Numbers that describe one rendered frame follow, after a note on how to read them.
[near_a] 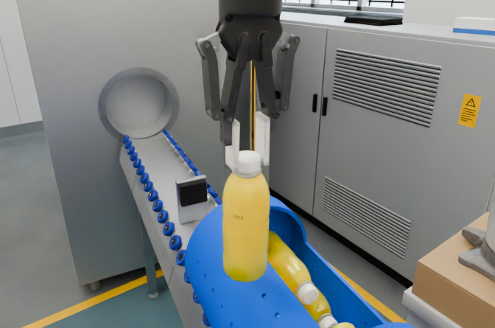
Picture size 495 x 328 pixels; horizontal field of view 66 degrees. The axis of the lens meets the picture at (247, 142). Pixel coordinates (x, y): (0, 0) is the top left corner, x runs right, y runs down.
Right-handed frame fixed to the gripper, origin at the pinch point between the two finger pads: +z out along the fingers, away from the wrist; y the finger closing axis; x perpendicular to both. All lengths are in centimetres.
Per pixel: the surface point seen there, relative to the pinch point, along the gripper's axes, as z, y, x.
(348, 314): 42.0, -23.6, 0.1
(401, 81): 25, -134, -95
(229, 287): 29.4, 0.6, -4.8
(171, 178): 55, -12, -95
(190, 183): 40, -10, -62
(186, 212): 51, -9, -62
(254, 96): 19, -41, -78
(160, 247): 60, 1, -60
